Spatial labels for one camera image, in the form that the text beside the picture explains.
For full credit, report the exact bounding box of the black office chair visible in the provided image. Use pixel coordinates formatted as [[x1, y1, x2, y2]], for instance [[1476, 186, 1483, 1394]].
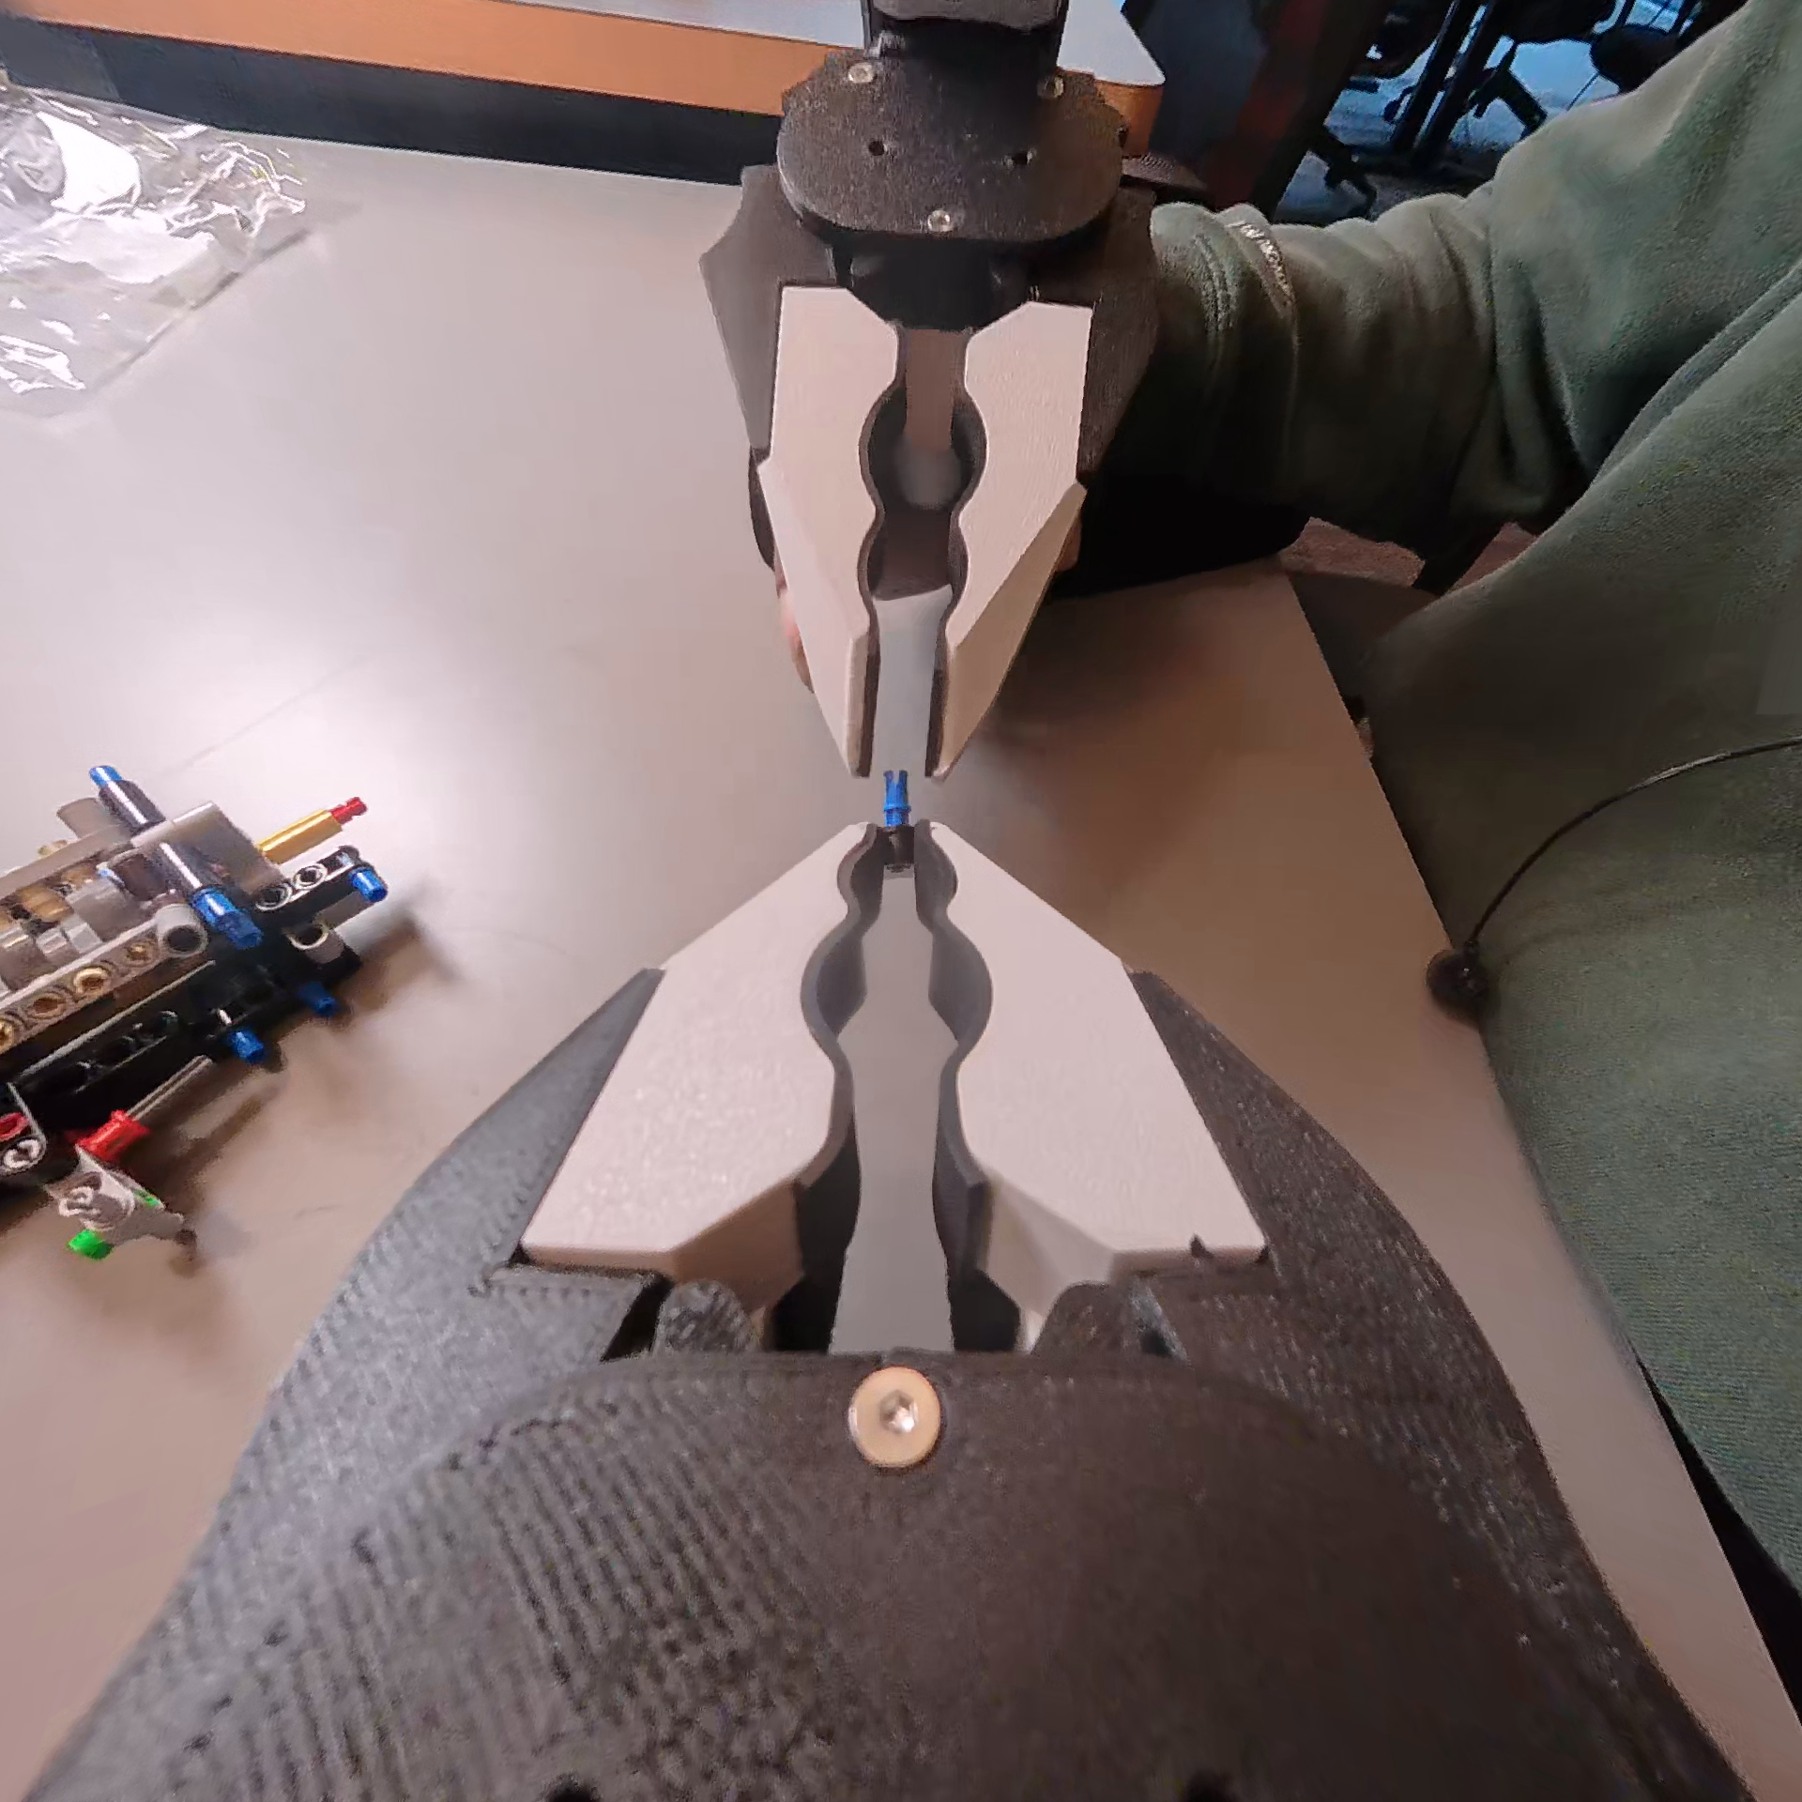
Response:
[[1161, 0, 1381, 219]]

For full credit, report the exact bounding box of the clear plastic bag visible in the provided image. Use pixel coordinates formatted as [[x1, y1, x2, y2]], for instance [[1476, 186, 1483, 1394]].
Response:
[[0, 78, 311, 417]]

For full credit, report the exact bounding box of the thin black cable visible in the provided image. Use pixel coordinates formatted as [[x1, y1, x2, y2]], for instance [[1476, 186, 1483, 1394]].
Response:
[[1428, 739, 1802, 1008]]

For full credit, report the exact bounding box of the person's torso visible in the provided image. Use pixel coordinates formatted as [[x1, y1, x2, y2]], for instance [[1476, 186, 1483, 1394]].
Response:
[[1357, 395, 1802, 1621]]

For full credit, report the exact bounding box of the person's right forearm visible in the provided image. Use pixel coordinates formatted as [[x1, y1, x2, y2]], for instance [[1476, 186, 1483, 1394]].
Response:
[[1112, 0, 1802, 600]]

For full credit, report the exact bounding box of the multicoloured lego engine model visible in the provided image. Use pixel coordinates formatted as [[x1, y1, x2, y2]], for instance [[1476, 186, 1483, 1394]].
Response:
[[0, 763, 389, 1259]]

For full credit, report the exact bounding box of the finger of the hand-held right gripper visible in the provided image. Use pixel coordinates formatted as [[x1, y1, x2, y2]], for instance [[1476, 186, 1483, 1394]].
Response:
[[757, 286, 897, 779], [926, 300, 1095, 780]]

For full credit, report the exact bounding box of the person's right hand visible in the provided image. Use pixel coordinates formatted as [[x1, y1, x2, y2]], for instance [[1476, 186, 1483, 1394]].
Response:
[[771, 563, 821, 694]]

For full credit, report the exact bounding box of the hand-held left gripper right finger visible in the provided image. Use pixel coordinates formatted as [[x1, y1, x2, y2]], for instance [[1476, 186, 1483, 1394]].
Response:
[[914, 824, 1269, 1332]]

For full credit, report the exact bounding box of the wooden-edged table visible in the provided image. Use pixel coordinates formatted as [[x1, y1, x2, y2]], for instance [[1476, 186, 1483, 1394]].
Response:
[[0, 0, 1167, 184]]

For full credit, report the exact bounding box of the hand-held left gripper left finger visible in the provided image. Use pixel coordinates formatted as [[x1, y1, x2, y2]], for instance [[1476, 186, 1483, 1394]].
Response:
[[518, 820, 863, 1325]]

